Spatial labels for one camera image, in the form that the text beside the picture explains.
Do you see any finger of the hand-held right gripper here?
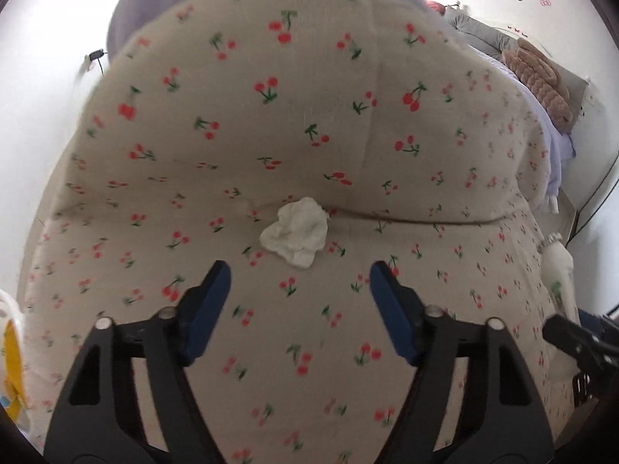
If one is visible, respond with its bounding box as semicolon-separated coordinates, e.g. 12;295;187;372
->
542;314;605;363

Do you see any white plastic bottle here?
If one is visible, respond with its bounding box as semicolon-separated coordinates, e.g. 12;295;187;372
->
539;232;578;322

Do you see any yellow and white bag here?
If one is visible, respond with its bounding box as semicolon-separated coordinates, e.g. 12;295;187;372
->
0;289;27;440

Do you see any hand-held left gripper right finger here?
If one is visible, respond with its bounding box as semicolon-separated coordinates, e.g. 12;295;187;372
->
369;260;557;464

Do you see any black wall plug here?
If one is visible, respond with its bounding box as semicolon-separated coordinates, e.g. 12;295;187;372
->
82;48;106;75

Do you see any grey pillow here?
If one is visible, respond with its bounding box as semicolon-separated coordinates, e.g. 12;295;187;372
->
442;10;520;59

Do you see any yellow plastic packet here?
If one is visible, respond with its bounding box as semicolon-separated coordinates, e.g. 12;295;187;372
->
2;321;25;421

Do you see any small white tissue wad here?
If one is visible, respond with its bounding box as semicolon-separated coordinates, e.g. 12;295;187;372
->
260;196;330;269

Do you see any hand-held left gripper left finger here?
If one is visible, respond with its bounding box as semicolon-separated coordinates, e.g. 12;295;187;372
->
43;259;233;464

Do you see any cherry print bed sheet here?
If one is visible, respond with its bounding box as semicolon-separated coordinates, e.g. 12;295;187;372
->
14;0;576;464

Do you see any brown knitted blanket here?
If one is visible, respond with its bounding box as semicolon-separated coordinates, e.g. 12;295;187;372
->
500;39;576;133

